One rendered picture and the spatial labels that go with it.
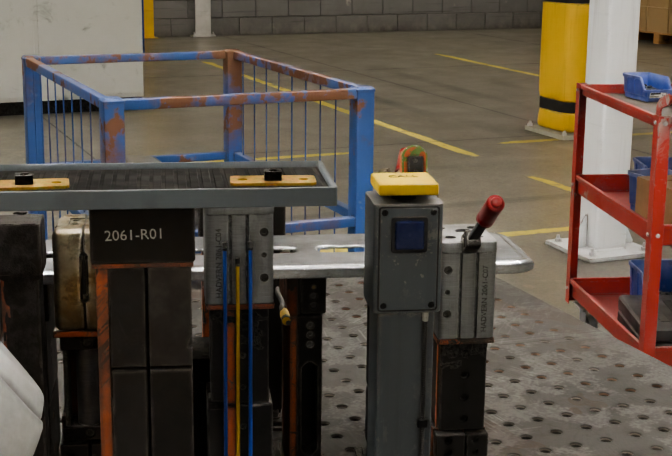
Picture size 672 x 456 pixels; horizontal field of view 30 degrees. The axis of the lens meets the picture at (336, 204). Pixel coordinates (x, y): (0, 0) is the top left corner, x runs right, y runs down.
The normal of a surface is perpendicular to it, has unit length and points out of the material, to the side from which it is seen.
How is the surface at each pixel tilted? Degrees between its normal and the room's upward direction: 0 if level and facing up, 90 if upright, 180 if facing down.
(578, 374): 0
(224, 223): 90
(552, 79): 90
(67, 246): 90
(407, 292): 90
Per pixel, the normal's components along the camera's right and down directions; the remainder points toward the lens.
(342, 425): 0.01, -0.98
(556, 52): -0.91, 0.08
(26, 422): 0.93, 0.08
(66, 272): 0.12, 0.22
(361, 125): 0.40, 0.20
